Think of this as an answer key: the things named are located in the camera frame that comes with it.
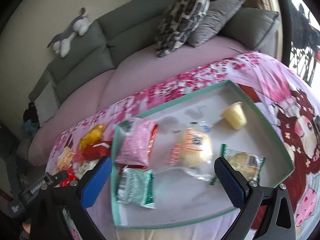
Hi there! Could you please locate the pink cartoon print tablecloth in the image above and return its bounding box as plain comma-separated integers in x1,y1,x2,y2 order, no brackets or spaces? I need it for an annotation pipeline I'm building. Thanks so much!
46,51,319,239

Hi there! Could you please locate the grey plain cushion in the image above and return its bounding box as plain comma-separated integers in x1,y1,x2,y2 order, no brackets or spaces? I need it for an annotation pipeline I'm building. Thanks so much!
187,0,246,48

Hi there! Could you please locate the grey white plush toy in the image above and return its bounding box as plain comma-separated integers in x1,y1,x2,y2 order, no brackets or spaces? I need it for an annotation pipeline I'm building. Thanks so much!
47,7,91,58

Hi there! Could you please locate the light grey cushion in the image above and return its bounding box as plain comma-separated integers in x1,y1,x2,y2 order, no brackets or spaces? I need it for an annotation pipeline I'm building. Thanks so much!
34,82,60,127

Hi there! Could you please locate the yellow jelly cup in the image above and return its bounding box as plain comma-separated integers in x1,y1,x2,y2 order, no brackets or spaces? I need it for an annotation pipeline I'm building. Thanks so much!
221,101,247,130

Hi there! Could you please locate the beige orange snack packet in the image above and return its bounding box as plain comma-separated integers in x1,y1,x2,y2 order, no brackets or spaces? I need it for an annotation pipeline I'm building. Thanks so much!
56,146,75,172

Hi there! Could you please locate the small red jelly cup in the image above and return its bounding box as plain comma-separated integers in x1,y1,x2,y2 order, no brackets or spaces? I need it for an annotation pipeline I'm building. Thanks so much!
59,167,78,187

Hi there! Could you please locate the black white patterned cushion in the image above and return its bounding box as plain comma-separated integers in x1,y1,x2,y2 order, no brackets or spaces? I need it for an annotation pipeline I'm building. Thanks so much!
156,0,210,57

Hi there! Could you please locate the teal cloth on sofa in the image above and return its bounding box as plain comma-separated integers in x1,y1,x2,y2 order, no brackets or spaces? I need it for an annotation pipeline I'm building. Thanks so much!
21,119,40,138

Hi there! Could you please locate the red snack packet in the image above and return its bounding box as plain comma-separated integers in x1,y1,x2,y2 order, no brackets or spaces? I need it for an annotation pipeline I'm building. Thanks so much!
82,141,112,161

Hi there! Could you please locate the pink striped sofa cover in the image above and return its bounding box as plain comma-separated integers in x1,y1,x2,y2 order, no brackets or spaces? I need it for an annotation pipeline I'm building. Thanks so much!
28,36,247,166

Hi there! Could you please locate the white green text snack packet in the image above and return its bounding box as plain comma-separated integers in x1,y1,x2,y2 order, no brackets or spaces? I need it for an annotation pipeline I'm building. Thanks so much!
117,167,156,209

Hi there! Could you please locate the teal shallow cardboard tray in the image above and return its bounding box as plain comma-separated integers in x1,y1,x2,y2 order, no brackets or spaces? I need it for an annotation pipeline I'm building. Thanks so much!
110,81,294,229

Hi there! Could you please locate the cream calligraphy snack packet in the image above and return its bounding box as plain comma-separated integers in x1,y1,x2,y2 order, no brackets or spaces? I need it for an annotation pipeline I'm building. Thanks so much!
72,159,99,179

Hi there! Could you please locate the yellow orange snack packet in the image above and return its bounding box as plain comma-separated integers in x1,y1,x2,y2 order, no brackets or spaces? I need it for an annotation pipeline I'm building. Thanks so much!
77,124,106,154

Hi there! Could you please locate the pink snack packet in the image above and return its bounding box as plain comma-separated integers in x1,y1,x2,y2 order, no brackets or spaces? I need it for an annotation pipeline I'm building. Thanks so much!
116,118,157,167

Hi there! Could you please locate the clear wrapped bread bun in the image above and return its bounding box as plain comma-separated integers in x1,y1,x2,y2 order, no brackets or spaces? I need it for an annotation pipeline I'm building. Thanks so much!
161,121,215,182

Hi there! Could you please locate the green clear snack packet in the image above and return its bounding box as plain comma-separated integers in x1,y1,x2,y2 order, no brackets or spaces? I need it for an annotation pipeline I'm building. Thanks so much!
209,144,265,185

